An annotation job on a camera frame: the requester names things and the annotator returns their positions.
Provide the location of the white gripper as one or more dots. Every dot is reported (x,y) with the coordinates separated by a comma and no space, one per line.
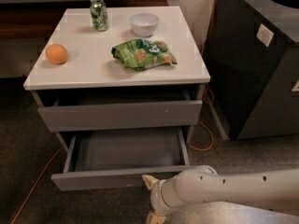
(156,194)

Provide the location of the grey drawer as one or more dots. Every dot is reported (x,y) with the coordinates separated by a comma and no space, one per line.
(104,114)
(119,158)

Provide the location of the orange fruit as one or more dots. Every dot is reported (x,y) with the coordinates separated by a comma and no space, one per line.
(56,54)

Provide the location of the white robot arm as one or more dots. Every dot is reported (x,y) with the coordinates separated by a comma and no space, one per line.
(278,190)

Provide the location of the grey top drawer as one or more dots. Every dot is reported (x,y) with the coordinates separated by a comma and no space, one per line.
(104,114)

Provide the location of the grey drawer cabinet white top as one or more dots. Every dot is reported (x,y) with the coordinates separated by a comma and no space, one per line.
(91,71)

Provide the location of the green chip bag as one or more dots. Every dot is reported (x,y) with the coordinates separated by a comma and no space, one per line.
(142,54)

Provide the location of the black trash bin cabinet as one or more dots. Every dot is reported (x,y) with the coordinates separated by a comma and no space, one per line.
(252,55)

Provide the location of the white bowl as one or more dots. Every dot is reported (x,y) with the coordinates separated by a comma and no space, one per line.
(144,24)

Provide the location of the green soda can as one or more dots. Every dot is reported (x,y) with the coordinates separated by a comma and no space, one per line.
(98,11)

